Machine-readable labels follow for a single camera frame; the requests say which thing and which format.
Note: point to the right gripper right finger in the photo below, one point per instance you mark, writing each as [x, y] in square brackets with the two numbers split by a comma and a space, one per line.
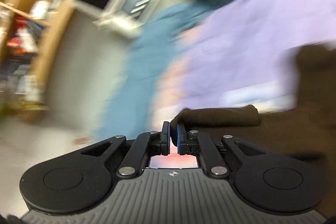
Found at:
[200, 145]

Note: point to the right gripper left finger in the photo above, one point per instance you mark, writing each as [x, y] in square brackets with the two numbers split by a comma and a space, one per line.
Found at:
[145, 146]

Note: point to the dark brown sweater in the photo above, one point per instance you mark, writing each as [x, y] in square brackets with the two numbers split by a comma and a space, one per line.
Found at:
[305, 132]

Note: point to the teal blanket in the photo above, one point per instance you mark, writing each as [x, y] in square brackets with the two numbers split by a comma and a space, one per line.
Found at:
[128, 110]

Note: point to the purple floral bed sheet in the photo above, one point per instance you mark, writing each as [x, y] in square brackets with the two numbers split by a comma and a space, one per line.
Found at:
[239, 55]

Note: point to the wooden shelf unit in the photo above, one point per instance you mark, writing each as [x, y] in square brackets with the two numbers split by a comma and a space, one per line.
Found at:
[31, 31]

